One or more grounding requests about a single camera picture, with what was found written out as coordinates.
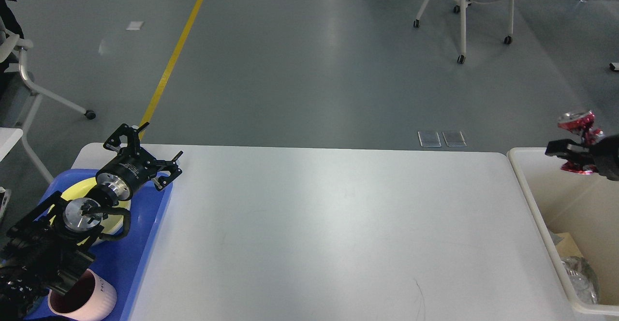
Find small white side table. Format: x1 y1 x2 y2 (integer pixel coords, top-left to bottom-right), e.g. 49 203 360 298
0 127 24 161

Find right floor socket plate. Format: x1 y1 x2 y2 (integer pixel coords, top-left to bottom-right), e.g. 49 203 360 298
442 130 467 147

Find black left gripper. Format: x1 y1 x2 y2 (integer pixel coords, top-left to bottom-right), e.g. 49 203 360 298
96 121 183 201

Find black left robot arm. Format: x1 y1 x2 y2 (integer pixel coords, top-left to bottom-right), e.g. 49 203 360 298
1 123 183 321

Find brown cardboard in bin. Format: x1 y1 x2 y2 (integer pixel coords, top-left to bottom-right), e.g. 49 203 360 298
551 233 584 260

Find floor socket plate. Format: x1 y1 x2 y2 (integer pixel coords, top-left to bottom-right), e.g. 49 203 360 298
442 130 467 147
417 130 442 148

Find left floor socket plate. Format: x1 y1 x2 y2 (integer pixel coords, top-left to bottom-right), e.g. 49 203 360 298
417 130 442 148

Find crushed red soda can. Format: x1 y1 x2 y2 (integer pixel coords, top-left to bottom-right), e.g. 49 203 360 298
558 110 606 175

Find yellow plastic plate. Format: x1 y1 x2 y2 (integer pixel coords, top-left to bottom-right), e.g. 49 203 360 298
61 174 131 236

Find pink ceramic mug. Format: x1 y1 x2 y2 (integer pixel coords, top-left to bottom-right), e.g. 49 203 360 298
48 269 117 321

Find beige plastic bin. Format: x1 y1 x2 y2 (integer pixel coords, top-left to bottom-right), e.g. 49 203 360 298
508 147 619 321

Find blue plastic tray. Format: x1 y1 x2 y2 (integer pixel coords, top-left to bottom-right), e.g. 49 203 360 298
19 168 174 321

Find aluminium foil front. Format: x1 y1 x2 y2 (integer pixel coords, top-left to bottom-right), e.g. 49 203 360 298
561 256 601 305

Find white office chair left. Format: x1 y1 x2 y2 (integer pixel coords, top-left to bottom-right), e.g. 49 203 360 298
1 16 97 184

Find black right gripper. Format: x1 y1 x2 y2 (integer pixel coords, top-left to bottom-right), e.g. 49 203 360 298
545 134 619 181

